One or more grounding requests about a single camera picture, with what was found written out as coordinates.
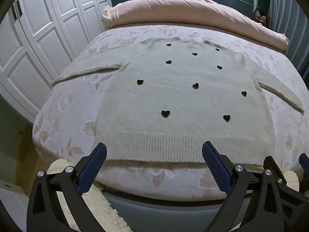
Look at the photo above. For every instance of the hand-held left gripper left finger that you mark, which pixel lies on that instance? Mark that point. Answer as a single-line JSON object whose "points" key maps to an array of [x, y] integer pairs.
{"points": [[93, 168]]}

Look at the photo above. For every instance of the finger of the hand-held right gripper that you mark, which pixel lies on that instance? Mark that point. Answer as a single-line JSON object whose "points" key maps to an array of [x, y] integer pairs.
{"points": [[304, 162]]}

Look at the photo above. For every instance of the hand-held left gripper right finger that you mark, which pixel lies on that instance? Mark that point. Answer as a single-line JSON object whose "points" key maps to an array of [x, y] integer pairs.
{"points": [[217, 168]]}

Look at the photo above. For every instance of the cream sweater with black hearts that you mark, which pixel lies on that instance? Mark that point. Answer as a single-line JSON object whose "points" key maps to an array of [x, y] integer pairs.
{"points": [[169, 96]]}

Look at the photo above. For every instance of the cream fluffy fleece cloth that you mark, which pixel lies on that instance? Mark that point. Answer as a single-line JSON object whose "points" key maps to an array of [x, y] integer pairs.
{"points": [[101, 205]]}

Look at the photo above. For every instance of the bed with floral sheet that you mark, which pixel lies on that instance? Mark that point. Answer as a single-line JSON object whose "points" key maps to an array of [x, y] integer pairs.
{"points": [[72, 116]]}

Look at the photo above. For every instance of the white low cabinet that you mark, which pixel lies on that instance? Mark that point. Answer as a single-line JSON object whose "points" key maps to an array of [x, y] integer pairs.
{"points": [[12, 198]]}

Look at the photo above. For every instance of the white panelled wardrobe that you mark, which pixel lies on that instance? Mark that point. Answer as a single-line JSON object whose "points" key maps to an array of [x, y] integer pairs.
{"points": [[36, 41]]}

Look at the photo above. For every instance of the blue-grey curtain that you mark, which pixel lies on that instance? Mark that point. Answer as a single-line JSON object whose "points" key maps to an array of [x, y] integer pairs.
{"points": [[289, 17]]}

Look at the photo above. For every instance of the small bedside ornament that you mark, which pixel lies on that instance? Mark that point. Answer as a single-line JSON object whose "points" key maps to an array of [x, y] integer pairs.
{"points": [[260, 17]]}

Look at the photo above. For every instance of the pink duvet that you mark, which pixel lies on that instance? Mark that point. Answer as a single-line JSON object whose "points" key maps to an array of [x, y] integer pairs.
{"points": [[181, 14]]}

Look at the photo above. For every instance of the yellow plush toy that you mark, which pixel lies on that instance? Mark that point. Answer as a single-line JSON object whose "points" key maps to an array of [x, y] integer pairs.
{"points": [[107, 9]]}

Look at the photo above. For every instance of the grey bed frame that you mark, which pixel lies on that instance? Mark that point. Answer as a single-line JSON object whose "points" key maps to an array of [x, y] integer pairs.
{"points": [[157, 217]]}

